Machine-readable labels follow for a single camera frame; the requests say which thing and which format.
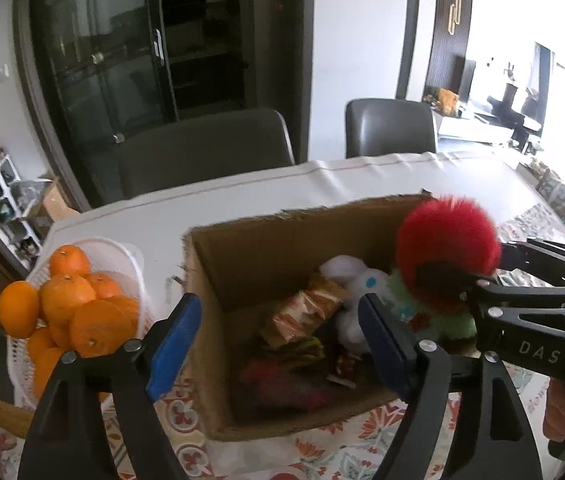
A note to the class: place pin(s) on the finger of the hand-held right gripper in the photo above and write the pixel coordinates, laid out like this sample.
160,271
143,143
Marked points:
547,257
527,297

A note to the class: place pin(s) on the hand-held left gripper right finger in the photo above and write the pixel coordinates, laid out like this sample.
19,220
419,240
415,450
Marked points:
385,347

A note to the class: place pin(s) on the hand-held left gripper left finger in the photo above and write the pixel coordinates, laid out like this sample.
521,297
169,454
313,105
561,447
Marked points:
175,345

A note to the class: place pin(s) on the white plush toy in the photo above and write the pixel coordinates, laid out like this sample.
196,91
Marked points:
357,285

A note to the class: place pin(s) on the orange crinkly snack packet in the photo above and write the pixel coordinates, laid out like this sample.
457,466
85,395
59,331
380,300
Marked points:
302,310

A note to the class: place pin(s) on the red and green plush toy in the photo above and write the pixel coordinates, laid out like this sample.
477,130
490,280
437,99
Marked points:
442,230

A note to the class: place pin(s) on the brown cardboard box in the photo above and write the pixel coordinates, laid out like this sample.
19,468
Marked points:
262,245

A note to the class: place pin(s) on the person's right hand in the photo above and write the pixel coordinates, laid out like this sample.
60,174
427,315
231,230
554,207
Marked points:
562,410

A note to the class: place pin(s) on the small red snack packet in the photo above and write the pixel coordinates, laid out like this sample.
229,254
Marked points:
343,367

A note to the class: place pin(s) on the white plastic fruit basket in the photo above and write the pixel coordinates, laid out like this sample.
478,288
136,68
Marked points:
117,260

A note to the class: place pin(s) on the pile of oranges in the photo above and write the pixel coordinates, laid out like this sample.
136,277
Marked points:
77,305

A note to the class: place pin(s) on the white tv cabinet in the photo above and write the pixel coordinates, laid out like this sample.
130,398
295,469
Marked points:
467,127

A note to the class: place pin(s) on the yellow bag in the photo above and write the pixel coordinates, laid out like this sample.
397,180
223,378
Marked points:
447,101

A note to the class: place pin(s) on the cardboard box with flaps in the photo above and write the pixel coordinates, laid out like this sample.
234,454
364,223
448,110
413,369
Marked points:
57,200

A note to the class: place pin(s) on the black television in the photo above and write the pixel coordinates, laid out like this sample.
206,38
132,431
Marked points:
466,82

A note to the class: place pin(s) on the clear plastic bag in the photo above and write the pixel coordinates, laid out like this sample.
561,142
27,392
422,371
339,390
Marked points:
27,195

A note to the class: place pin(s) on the white shoe rack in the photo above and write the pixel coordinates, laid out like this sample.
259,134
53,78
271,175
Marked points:
5,205

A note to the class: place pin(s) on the black glass cabinet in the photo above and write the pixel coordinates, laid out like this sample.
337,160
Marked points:
162,60

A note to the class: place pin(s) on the dark slatted wall panel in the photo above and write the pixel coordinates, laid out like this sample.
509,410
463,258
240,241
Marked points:
437,50

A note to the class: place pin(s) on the gold wall ornament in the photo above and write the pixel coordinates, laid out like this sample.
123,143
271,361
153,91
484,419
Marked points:
455,16

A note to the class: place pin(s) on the white light switch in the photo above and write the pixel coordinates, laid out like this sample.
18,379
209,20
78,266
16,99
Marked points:
1,74

